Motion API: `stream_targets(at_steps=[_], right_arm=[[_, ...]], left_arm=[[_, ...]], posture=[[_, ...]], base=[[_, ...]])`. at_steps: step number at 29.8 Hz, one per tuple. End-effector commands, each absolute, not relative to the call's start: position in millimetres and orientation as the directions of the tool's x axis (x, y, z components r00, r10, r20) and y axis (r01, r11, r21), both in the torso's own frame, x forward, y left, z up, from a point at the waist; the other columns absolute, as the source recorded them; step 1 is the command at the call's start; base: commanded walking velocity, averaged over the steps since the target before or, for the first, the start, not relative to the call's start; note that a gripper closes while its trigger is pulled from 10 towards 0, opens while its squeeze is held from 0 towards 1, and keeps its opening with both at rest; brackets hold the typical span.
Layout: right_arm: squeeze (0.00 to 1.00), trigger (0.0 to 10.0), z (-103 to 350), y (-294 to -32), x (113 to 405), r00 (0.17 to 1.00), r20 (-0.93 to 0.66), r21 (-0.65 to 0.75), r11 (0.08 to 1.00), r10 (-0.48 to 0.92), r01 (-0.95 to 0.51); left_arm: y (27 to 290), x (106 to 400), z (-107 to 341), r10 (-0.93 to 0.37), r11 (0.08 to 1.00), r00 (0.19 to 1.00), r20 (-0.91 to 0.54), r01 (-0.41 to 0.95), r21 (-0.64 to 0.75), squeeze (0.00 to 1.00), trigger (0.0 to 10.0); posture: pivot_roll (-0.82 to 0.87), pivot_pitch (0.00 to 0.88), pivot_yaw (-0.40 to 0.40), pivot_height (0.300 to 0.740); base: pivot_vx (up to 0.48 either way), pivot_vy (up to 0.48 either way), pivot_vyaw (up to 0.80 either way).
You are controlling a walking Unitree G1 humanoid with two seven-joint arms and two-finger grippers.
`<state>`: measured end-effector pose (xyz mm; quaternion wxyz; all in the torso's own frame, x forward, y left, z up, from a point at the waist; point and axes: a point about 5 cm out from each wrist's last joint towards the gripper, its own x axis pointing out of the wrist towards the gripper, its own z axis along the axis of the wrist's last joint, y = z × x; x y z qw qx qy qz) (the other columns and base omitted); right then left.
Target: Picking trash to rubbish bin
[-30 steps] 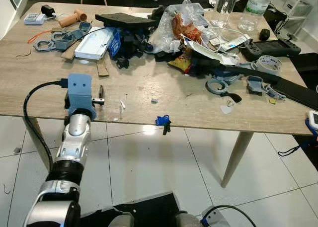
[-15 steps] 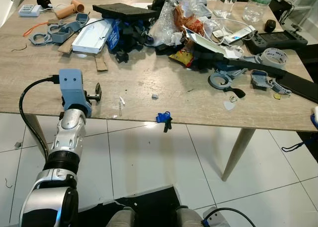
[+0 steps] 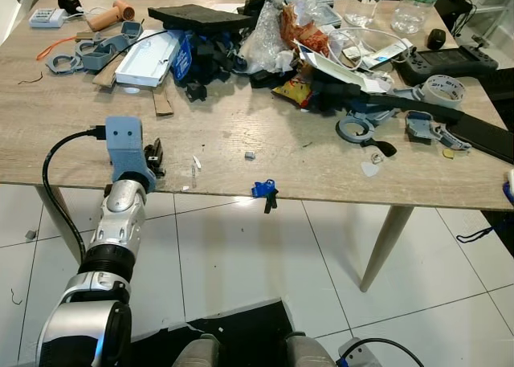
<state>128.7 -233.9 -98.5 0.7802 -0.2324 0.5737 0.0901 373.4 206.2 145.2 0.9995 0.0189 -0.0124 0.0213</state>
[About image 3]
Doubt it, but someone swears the long white box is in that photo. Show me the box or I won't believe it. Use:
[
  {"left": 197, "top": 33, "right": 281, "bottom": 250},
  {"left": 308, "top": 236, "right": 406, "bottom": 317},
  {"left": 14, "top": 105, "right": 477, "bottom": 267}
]
[{"left": 114, "top": 29, "right": 185, "bottom": 89}]

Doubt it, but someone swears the flat wooden offcut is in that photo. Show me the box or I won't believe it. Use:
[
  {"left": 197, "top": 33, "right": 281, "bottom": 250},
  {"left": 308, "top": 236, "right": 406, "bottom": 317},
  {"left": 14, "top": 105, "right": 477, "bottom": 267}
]
[{"left": 92, "top": 57, "right": 122, "bottom": 90}]

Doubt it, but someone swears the pile of black parts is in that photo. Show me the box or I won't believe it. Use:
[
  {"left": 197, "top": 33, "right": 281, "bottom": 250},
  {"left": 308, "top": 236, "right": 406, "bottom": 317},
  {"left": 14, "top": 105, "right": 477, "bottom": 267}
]
[{"left": 172, "top": 29, "right": 279, "bottom": 104}]

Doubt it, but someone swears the wooden table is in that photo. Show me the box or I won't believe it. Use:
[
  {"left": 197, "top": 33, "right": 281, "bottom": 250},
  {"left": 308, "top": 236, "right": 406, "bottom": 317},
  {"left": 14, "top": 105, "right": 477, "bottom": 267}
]
[{"left": 0, "top": 0, "right": 514, "bottom": 294}]

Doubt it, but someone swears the black foam pad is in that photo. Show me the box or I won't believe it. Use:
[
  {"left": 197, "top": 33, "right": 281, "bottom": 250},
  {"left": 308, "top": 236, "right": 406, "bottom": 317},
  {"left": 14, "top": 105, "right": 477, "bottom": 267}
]
[{"left": 148, "top": 3, "right": 259, "bottom": 38}]

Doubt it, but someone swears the beige handheld device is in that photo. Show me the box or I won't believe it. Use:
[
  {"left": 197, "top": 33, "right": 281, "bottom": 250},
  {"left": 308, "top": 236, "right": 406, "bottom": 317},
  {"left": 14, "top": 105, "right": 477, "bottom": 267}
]
[{"left": 86, "top": 0, "right": 138, "bottom": 33}]

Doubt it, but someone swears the yellow snack wrapper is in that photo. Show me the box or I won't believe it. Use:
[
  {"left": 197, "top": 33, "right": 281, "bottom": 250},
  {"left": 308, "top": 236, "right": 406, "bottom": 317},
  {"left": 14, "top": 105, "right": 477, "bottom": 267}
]
[{"left": 271, "top": 73, "right": 315, "bottom": 109}]

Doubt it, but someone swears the clear plastic bag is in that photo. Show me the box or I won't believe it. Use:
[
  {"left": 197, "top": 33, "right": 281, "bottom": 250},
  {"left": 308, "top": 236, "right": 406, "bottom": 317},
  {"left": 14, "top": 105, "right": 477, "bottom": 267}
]
[{"left": 240, "top": 0, "right": 339, "bottom": 75}]

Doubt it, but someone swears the black charger plug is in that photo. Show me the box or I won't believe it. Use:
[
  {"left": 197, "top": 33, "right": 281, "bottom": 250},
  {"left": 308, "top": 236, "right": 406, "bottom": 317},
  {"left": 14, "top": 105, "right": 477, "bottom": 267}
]
[{"left": 57, "top": 0, "right": 86, "bottom": 17}]

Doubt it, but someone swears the white power adapter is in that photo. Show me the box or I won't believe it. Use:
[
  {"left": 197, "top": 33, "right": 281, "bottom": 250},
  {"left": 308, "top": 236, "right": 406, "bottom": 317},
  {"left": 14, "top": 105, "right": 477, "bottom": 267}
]
[{"left": 28, "top": 7, "right": 67, "bottom": 29}]

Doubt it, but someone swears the red snack wrapper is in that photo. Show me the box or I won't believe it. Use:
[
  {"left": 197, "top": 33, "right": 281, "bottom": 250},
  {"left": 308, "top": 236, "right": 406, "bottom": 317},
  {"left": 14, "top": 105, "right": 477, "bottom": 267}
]
[{"left": 276, "top": 3, "right": 331, "bottom": 55}]

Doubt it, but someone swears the black robot waist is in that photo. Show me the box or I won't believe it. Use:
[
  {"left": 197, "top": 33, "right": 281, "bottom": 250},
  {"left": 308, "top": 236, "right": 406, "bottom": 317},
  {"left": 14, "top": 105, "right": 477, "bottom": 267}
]
[{"left": 128, "top": 298, "right": 295, "bottom": 367}]

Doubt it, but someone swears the grey left robot leg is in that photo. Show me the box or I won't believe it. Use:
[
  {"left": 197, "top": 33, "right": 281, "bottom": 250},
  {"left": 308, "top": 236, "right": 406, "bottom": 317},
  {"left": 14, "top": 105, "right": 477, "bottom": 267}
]
[{"left": 172, "top": 334, "right": 222, "bottom": 367}]

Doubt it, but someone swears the grey robot leg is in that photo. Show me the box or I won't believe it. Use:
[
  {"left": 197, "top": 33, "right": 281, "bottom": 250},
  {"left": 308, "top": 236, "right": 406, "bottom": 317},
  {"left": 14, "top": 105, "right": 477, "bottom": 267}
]
[
  {"left": 284, "top": 332, "right": 339, "bottom": 367},
  {"left": 172, "top": 334, "right": 222, "bottom": 367}
]

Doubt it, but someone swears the white paper packet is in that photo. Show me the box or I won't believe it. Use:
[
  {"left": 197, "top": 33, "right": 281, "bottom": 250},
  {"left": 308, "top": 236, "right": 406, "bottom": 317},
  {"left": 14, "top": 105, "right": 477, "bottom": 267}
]
[{"left": 292, "top": 39, "right": 387, "bottom": 92}]

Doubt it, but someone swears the long black bar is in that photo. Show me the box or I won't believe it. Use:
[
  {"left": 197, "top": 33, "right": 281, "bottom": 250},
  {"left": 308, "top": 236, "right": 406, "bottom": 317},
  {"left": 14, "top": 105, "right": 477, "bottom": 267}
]
[{"left": 308, "top": 65, "right": 514, "bottom": 164}]

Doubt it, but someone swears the small white plastic scrap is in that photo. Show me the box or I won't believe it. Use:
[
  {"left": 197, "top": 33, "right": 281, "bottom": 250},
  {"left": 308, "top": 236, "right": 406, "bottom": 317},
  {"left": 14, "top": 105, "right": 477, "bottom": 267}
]
[{"left": 359, "top": 161, "right": 383, "bottom": 178}]

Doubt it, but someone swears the grey printed tape roll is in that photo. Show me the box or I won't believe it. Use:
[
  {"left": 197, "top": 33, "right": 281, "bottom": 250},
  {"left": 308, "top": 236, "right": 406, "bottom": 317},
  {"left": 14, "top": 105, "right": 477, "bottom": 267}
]
[{"left": 419, "top": 74, "right": 467, "bottom": 110}]

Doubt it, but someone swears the black handheld controller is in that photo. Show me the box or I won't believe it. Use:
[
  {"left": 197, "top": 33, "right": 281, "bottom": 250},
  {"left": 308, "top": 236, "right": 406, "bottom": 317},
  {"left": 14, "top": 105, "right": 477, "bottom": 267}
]
[{"left": 398, "top": 45, "right": 500, "bottom": 86}]

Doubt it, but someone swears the grey right robot leg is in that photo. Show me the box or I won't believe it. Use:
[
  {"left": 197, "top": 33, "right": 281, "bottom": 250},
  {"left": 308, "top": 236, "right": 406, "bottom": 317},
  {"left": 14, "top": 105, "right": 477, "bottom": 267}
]
[{"left": 284, "top": 332, "right": 339, "bottom": 367}]

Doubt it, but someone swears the small black round object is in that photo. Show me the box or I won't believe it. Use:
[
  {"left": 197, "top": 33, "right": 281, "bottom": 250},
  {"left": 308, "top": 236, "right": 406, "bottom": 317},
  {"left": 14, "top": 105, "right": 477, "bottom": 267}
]
[{"left": 425, "top": 27, "right": 448, "bottom": 51}]

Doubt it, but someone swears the clear drinking glass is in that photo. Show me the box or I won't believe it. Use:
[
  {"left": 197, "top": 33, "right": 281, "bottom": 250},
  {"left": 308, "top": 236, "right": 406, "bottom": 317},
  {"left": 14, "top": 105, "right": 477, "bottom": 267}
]
[{"left": 345, "top": 0, "right": 389, "bottom": 27}]

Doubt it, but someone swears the clear plastic water bottle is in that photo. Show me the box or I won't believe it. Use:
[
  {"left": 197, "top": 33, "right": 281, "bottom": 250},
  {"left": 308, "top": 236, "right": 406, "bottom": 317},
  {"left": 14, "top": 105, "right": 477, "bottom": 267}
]
[{"left": 390, "top": 0, "right": 446, "bottom": 35}]

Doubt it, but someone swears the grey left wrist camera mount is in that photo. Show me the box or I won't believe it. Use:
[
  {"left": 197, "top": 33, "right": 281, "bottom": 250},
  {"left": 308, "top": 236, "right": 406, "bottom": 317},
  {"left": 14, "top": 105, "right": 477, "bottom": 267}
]
[{"left": 105, "top": 116, "right": 158, "bottom": 193}]

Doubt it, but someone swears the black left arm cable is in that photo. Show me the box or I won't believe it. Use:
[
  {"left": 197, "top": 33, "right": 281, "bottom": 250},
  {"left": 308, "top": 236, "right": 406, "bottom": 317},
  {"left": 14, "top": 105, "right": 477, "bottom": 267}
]
[{"left": 41, "top": 125, "right": 108, "bottom": 263}]

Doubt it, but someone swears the grey printed bracket part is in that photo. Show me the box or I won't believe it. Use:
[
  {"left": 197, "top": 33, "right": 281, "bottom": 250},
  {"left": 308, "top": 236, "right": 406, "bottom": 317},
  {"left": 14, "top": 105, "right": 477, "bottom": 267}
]
[{"left": 75, "top": 21, "right": 145, "bottom": 71}]

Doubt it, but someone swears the blue clip with black handle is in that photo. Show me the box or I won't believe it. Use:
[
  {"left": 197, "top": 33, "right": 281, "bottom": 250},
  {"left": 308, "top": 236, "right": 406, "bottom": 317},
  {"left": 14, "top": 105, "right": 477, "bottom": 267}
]
[{"left": 251, "top": 178, "right": 279, "bottom": 216}]

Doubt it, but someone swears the grey ring part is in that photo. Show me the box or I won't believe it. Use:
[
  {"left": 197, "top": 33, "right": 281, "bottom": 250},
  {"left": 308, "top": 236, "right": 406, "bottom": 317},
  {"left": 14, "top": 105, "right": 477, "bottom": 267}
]
[{"left": 45, "top": 51, "right": 82, "bottom": 75}]

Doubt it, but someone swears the orange cord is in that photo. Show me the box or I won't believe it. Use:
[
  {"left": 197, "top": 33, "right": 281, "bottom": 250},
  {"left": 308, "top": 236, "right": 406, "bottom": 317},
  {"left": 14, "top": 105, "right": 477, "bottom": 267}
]
[{"left": 35, "top": 33, "right": 78, "bottom": 61}]

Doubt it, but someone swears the grey ring clamp black handle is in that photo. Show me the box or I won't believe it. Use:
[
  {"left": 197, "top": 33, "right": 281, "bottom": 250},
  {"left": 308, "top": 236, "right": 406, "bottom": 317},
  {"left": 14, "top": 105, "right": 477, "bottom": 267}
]
[{"left": 335, "top": 112, "right": 398, "bottom": 158}]

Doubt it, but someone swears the blue lanyard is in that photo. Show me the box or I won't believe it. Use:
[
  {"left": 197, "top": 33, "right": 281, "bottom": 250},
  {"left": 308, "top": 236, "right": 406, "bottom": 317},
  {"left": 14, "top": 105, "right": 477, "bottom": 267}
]
[{"left": 457, "top": 181, "right": 514, "bottom": 244}]

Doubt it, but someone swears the grey gripper mount piece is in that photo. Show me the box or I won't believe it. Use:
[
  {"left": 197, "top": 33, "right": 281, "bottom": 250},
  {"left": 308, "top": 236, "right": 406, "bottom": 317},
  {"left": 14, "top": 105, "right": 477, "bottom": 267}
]
[{"left": 405, "top": 109, "right": 471, "bottom": 152}]

